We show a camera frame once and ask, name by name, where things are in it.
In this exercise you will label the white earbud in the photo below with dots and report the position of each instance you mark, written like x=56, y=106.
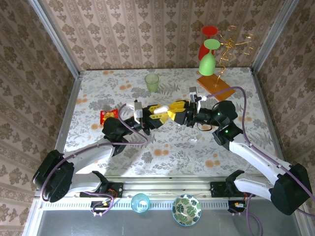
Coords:
x=194, y=139

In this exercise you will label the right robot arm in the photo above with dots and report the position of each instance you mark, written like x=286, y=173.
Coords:
x=258, y=157

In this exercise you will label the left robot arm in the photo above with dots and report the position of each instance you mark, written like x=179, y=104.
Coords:
x=86, y=153

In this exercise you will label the red snack packet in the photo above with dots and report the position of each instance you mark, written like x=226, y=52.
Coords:
x=109, y=113

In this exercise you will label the green plastic tumbler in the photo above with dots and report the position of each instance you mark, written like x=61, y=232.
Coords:
x=151, y=83

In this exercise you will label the green wine glass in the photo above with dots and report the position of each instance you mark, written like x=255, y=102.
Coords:
x=208, y=65

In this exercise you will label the teal drinking glass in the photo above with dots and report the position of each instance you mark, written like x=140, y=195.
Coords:
x=140, y=203

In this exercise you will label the red wine glass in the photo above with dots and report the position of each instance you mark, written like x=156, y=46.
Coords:
x=210, y=30

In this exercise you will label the leaf pattern bowl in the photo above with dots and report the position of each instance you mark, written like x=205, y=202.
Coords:
x=186, y=209

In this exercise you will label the grey metal sheet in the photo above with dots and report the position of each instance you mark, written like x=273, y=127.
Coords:
x=137, y=225

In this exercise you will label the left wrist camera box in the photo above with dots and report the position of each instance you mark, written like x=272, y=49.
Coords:
x=138, y=110

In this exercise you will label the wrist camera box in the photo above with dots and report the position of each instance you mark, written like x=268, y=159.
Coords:
x=193, y=94
x=138, y=110

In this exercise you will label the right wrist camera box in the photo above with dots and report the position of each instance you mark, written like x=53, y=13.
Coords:
x=193, y=94

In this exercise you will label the aluminium table side rail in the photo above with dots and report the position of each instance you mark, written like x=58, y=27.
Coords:
x=267, y=110
x=69, y=110

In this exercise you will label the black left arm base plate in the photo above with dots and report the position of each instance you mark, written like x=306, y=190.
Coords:
x=115, y=189

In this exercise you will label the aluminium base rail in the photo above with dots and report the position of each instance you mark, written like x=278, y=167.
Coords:
x=167, y=186

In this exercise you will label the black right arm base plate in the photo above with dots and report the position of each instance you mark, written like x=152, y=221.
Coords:
x=216, y=190

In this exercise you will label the aluminium corner post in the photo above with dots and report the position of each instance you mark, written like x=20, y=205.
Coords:
x=58, y=41
x=272, y=37

